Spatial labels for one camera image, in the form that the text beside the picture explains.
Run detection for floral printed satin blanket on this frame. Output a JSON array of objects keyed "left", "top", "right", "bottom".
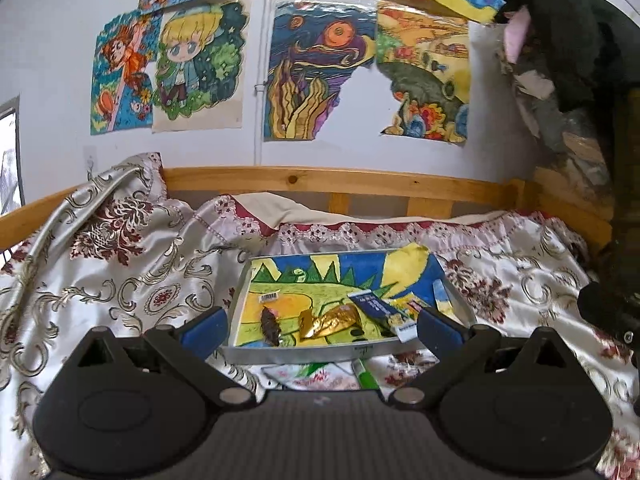
[{"left": 0, "top": 152, "right": 640, "bottom": 480}]

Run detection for dark hanging clothes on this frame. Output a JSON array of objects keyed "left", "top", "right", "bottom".
[{"left": 492, "top": 0, "right": 640, "bottom": 113}]

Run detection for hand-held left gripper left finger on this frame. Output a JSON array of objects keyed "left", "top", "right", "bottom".
[{"left": 67, "top": 305, "right": 258, "bottom": 408}]

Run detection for printed hanging cloth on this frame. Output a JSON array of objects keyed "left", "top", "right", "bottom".
[{"left": 495, "top": 7, "right": 616, "bottom": 161}]

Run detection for gold foil snack packet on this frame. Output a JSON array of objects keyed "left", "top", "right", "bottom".
[{"left": 298, "top": 302, "right": 362, "bottom": 342}]

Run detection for blond figure wall poster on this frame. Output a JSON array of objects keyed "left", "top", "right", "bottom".
[{"left": 151, "top": 0, "right": 252, "bottom": 133}]

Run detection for dark brown snack packet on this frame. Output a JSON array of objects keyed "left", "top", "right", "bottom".
[{"left": 257, "top": 292, "right": 283, "bottom": 348}]

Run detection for window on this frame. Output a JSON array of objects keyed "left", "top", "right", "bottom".
[{"left": 0, "top": 95, "right": 26, "bottom": 216}]

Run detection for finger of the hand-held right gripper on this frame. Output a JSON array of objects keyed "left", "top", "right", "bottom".
[{"left": 577, "top": 282, "right": 626, "bottom": 333}]

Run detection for beige pillow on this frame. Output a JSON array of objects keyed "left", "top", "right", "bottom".
[{"left": 235, "top": 192, "right": 416, "bottom": 226}]

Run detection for white wall pipe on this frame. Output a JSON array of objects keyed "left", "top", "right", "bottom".
[{"left": 252, "top": 0, "right": 275, "bottom": 167}]

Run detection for grey tray with painted lining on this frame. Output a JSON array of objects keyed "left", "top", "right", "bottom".
[{"left": 220, "top": 243, "right": 478, "bottom": 367}]

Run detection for blue white snack packet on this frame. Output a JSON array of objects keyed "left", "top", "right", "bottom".
[{"left": 347, "top": 291, "right": 418, "bottom": 343}]

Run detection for landscape wall poster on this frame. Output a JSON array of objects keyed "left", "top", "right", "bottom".
[{"left": 375, "top": 2, "right": 472, "bottom": 145}]

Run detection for blue swirl wall poster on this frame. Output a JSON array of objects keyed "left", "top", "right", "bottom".
[{"left": 262, "top": 0, "right": 377, "bottom": 143}]

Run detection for green sausage stick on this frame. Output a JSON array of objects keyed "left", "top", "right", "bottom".
[{"left": 351, "top": 357, "right": 381, "bottom": 391}]

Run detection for orange-haired girl wall poster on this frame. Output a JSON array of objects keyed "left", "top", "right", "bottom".
[{"left": 90, "top": 10, "right": 163, "bottom": 136}]

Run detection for white green snack packet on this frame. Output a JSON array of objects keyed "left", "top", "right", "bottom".
[{"left": 262, "top": 360, "right": 361, "bottom": 392}]

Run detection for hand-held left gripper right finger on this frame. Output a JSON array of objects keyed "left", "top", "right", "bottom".
[{"left": 387, "top": 306, "right": 583, "bottom": 408}]

